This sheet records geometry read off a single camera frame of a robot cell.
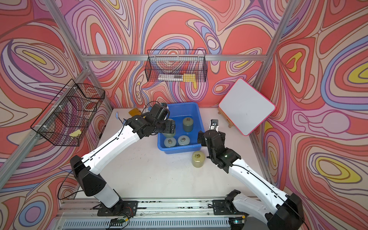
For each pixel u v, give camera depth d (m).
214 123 0.65
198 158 0.83
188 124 1.00
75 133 0.71
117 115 1.20
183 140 0.89
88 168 0.42
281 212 0.38
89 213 0.73
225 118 1.08
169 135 0.79
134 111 1.16
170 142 0.88
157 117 0.56
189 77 0.82
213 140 0.55
